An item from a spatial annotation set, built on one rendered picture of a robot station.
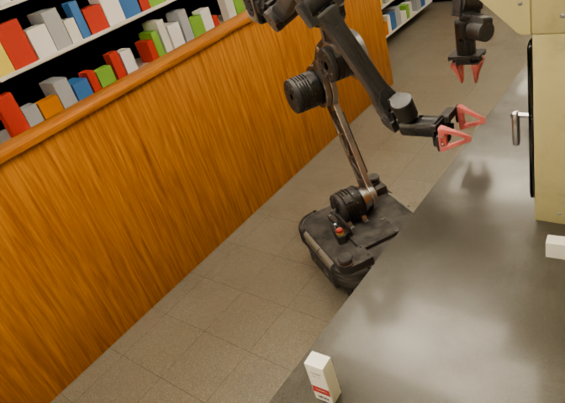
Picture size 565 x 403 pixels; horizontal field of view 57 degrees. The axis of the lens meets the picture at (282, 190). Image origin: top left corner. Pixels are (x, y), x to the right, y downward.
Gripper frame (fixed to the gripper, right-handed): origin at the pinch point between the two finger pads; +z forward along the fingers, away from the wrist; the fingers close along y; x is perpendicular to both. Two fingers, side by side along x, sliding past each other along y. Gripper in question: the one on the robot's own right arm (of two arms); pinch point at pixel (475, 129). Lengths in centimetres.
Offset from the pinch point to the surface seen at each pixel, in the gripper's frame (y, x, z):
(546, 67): -4.3, -17.7, 18.0
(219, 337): -19, 114, -129
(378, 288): -39.7, 22.1, -9.8
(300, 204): 90, 112, -157
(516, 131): 0.2, 0.2, 9.8
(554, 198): -4.0, 15.1, 19.1
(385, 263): -31.4, 22.0, -12.4
